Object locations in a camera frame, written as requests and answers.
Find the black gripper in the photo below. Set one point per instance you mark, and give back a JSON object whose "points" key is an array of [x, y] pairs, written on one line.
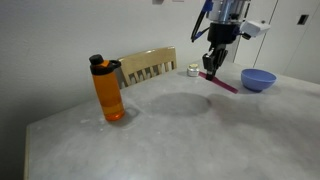
{"points": [[219, 36]]}

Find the pink plastic bowl lid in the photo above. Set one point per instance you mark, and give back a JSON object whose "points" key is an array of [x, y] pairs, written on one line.
{"points": [[220, 83]]}

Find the small silver tin gold lid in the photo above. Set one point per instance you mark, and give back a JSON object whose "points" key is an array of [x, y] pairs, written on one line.
{"points": [[193, 70]]}

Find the blue plastic bowl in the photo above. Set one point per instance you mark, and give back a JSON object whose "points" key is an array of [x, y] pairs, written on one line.
{"points": [[257, 80]]}

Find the tan wooden chair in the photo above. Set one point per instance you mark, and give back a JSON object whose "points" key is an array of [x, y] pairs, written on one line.
{"points": [[147, 64]]}

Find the orange water bottle black cap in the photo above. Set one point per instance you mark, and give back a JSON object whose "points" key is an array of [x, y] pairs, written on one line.
{"points": [[106, 86]]}

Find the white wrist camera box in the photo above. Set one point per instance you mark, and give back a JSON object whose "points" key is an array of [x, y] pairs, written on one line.
{"points": [[253, 28]]}

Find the white cabinet with black handle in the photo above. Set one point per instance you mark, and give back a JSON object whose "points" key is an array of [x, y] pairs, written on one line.
{"points": [[291, 46]]}

